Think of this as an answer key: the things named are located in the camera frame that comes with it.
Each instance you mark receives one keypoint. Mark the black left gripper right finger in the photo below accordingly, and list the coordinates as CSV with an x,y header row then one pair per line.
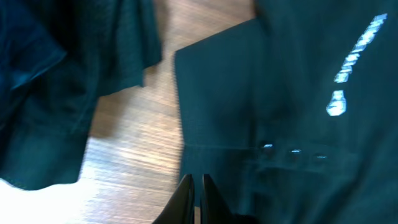
x,y
214,209

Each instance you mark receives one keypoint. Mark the black polo shirt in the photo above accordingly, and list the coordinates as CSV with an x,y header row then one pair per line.
x,y
292,114

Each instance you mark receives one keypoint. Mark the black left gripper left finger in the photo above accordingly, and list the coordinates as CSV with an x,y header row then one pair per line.
x,y
180,207

